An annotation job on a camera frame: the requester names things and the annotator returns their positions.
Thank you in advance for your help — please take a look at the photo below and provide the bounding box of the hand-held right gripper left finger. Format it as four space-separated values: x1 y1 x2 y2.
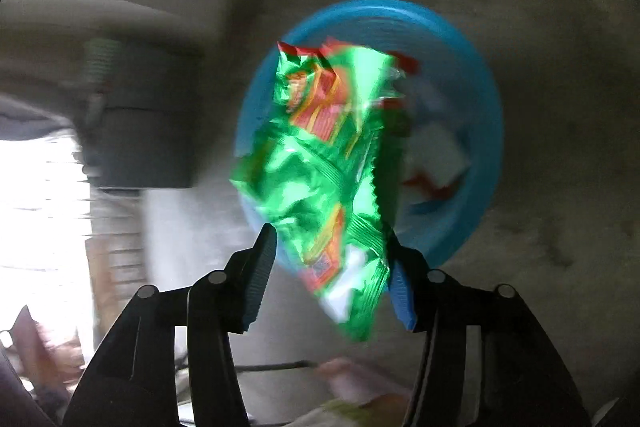
62 224 278 427

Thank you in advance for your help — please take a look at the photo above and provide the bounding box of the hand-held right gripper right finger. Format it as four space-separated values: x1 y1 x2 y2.
385 232 593 427

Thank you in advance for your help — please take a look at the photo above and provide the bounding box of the green snack bag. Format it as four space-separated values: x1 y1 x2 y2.
229 39 421 342

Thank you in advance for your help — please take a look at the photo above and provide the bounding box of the blue plastic basket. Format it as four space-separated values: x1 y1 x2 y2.
235 0 503 270

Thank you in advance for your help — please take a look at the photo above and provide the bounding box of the white red packet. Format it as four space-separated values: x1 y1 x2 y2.
402 122 473 202

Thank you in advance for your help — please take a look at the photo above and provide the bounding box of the grey cabinet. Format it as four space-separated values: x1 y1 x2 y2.
75 102 196 190

